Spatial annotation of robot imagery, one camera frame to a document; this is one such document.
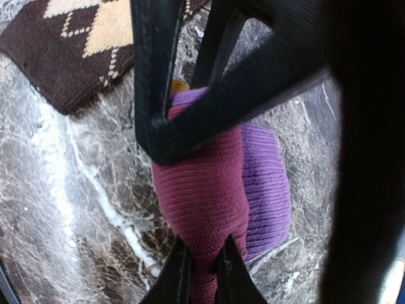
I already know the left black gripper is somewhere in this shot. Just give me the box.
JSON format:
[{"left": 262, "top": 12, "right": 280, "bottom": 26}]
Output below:
[{"left": 274, "top": 1, "right": 404, "bottom": 303}]

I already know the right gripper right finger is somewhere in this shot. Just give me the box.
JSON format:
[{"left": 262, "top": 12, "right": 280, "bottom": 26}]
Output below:
[{"left": 215, "top": 235, "right": 268, "bottom": 304}]

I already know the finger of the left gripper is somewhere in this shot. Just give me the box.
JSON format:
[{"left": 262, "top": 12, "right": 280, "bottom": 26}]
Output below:
[
  {"left": 130, "top": 1, "right": 185, "bottom": 165},
  {"left": 148, "top": 1, "right": 327, "bottom": 165}
]

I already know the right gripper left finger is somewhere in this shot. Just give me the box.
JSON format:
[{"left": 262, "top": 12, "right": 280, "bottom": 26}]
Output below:
[{"left": 140, "top": 236, "right": 192, "bottom": 304}]

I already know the maroon striped sock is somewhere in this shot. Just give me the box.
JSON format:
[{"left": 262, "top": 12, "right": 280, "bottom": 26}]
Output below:
[{"left": 151, "top": 79, "right": 292, "bottom": 304}]

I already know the brown argyle sock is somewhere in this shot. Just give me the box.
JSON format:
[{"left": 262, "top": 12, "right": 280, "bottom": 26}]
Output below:
[{"left": 0, "top": 0, "right": 209, "bottom": 115}]

